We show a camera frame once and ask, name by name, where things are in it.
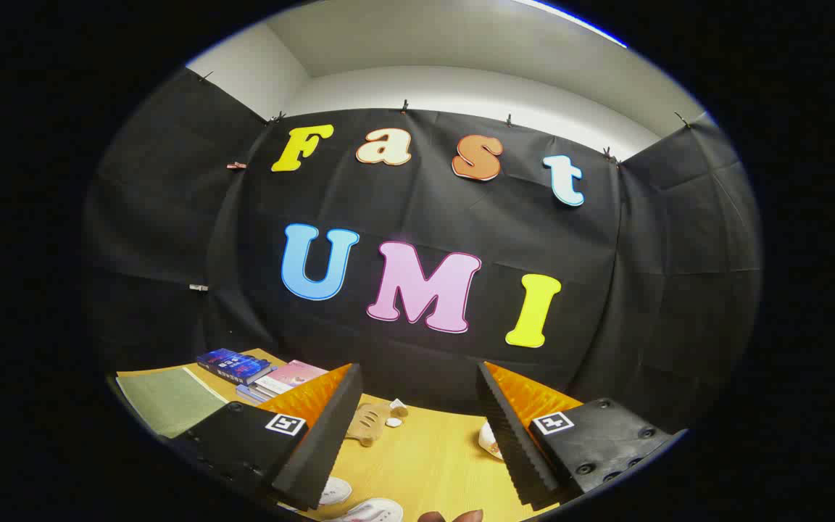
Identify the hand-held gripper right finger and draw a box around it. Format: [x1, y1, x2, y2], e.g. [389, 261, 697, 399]
[475, 361, 686, 512]

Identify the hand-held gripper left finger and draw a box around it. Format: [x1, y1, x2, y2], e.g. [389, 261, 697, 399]
[171, 362, 364, 512]

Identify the white shoe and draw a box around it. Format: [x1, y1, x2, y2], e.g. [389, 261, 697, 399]
[318, 476, 353, 507]
[341, 497, 404, 522]

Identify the cream fabric storage box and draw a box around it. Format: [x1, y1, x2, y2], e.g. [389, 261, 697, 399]
[115, 366, 228, 439]

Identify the white plush toy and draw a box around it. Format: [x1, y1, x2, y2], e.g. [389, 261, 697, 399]
[478, 419, 505, 462]

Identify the brown plush toy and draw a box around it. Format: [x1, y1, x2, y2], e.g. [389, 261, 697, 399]
[345, 397, 410, 448]

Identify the pink book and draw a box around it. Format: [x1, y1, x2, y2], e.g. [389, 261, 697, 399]
[254, 360, 329, 396]

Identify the dark blue book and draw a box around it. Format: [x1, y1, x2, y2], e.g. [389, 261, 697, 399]
[196, 348, 273, 385]

